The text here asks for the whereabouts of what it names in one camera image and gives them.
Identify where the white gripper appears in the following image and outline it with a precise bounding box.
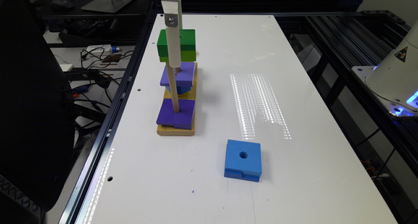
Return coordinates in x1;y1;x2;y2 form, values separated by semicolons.
162;0;182;68

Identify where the green square block with hole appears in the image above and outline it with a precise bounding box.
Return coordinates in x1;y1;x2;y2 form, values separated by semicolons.
157;29;196;62

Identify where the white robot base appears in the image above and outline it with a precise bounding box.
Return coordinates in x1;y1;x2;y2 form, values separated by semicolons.
351;24;417;117

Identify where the light purple square block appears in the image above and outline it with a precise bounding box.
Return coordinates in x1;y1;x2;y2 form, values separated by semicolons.
159;62;195;87

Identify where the blue block under purple block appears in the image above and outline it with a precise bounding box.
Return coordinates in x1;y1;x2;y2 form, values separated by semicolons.
165;86;191;95

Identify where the dark purple square block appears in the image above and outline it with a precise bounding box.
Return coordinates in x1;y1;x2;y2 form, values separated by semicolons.
156;99;195;129

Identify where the blue square block with hole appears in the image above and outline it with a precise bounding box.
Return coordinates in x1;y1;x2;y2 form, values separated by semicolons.
224;140;262;182

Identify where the grey monitor stand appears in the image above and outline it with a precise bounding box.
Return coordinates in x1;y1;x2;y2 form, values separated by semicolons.
81;0;134;13

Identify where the wooden peg, near end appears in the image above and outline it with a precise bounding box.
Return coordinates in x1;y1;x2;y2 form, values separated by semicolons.
166;62;180;113

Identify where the white power strip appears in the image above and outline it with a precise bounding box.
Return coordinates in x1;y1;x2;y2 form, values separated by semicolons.
86;44;121;55

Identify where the wooden peg base board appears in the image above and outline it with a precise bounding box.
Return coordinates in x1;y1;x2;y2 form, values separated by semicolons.
157;63;197;136

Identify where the black office chair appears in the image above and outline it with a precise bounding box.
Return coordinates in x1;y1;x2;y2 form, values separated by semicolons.
1;0;75;223

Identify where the black aluminium frame rail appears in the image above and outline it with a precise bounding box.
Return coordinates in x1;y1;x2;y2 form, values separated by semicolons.
57;2;162;224

